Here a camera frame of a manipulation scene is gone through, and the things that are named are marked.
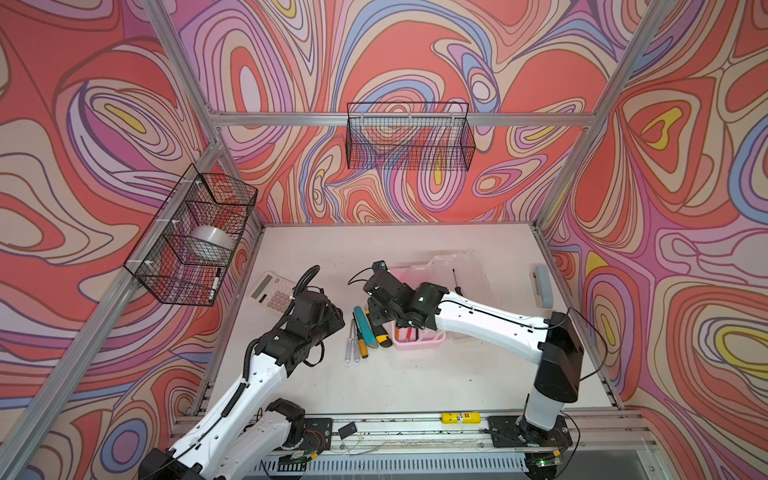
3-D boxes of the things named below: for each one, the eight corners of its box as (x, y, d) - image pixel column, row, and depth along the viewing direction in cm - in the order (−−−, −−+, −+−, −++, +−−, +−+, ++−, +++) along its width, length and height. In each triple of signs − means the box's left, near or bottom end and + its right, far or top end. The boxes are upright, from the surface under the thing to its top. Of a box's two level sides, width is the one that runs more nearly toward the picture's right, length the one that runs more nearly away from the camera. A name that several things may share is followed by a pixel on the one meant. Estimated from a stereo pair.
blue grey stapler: (534, 307, 97) (539, 301, 94) (528, 269, 106) (532, 263, 104) (554, 310, 96) (559, 304, 93) (546, 272, 106) (550, 266, 103)
